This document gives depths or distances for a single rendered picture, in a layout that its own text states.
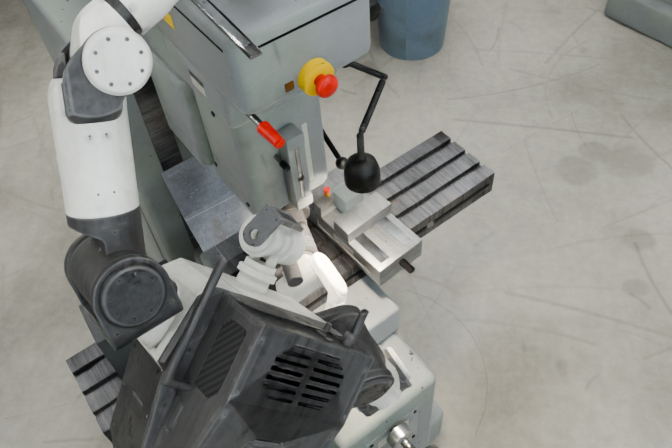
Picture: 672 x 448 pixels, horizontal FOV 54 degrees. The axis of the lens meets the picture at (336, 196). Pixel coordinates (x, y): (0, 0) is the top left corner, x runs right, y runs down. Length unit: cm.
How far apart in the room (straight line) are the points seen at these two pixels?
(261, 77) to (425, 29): 283
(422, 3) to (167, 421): 303
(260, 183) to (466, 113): 236
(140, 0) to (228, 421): 51
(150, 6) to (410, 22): 298
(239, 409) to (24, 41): 406
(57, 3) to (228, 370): 118
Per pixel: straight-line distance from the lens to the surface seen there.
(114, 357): 163
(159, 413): 95
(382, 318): 178
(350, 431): 178
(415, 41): 384
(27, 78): 442
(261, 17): 99
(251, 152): 130
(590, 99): 381
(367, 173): 126
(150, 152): 181
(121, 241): 87
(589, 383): 279
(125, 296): 84
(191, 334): 88
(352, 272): 178
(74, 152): 84
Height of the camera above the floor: 244
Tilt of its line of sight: 50 degrees down
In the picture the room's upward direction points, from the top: 6 degrees counter-clockwise
